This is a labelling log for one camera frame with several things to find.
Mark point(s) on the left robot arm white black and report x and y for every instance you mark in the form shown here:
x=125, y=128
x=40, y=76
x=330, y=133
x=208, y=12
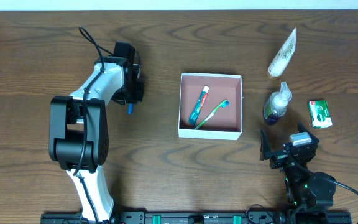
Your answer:
x=78, y=132

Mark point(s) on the white box pink interior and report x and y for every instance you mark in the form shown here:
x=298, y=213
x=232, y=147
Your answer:
x=227, y=123

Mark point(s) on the Colgate toothpaste tube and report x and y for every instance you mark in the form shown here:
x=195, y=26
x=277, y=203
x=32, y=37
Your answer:
x=198, y=106

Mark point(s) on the green soap bar pack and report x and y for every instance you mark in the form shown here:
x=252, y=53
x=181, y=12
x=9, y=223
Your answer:
x=320, y=115

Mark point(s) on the clear pump soap bottle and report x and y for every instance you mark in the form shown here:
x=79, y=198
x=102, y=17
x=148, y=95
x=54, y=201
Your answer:
x=276, y=106

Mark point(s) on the green toothbrush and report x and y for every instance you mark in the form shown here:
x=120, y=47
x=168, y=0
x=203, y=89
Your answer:
x=222, y=104

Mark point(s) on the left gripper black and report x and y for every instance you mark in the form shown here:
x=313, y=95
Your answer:
x=136, y=90

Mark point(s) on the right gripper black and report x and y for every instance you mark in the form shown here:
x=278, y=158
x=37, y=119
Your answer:
x=284, y=152

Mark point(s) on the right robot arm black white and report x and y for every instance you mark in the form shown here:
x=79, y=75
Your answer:
x=310, y=194

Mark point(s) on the blue disposable razor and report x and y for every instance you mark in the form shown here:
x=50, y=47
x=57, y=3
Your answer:
x=130, y=108

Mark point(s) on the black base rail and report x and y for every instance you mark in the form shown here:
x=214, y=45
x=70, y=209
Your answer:
x=253, y=216

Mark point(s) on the white lotion tube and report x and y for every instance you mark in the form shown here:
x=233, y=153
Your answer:
x=283, y=57

